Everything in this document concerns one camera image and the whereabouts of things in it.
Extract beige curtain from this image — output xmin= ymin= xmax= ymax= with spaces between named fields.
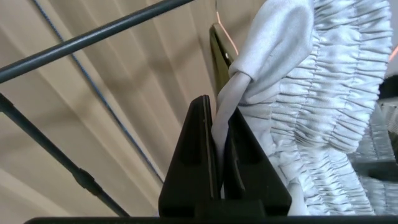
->
xmin=0 ymin=0 xmax=268 ymax=218

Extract black clothes rack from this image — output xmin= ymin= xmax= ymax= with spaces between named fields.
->
xmin=0 ymin=0 xmax=195 ymax=218

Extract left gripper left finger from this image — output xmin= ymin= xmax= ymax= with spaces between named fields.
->
xmin=158 ymin=95 xmax=223 ymax=218

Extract pale grey shorts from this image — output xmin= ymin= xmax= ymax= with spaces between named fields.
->
xmin=211 ymin=0 xmax=398 ymax=216

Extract green long-sleeved shirt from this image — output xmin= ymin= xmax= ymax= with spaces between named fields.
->
xmin=208 ymin=24 xmax=234 ymax=96

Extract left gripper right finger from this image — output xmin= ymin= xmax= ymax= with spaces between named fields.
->
xmin=222 ymin=107 xmax=292 ymax=218

